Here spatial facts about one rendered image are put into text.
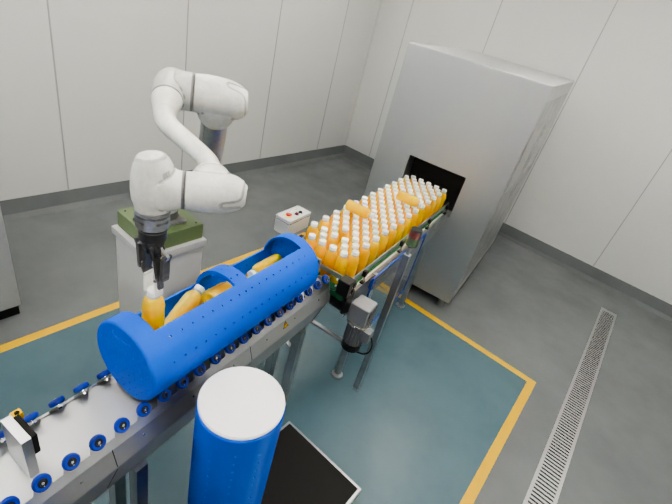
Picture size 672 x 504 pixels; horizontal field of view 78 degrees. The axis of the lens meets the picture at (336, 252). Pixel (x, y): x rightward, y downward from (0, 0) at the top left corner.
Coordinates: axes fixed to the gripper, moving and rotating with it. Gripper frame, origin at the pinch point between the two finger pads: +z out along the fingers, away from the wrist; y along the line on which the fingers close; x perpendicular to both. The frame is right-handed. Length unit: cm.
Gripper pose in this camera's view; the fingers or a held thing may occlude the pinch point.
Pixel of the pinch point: (153, 284)
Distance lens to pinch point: 136.9
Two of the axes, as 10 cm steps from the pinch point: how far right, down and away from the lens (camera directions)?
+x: 5.3, -3.5, 7.7
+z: -2.2, 8.2, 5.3
